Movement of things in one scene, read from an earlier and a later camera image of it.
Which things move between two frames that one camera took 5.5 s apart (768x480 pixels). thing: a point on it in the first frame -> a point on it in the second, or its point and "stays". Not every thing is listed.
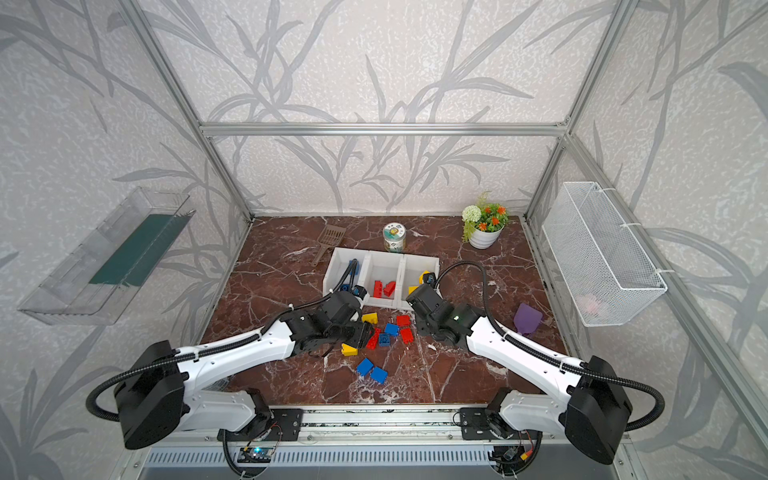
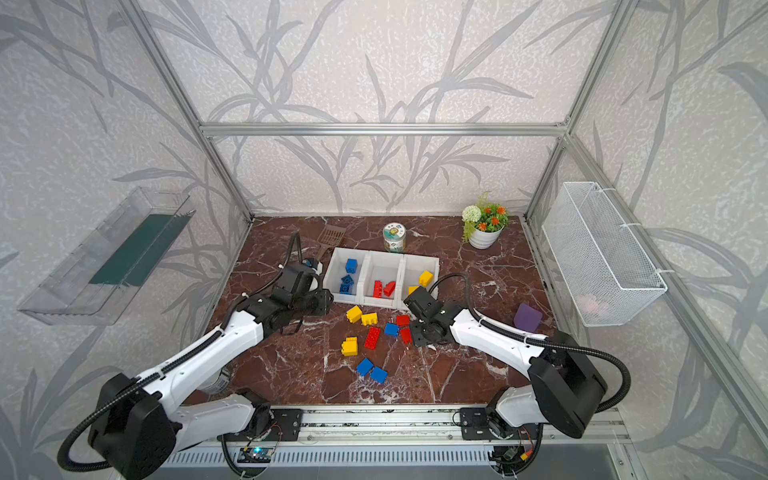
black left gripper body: [360, 335] -> [321, 300]
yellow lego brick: [371, 318] stays
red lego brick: [389, 288] stays
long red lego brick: [378, 289] stays
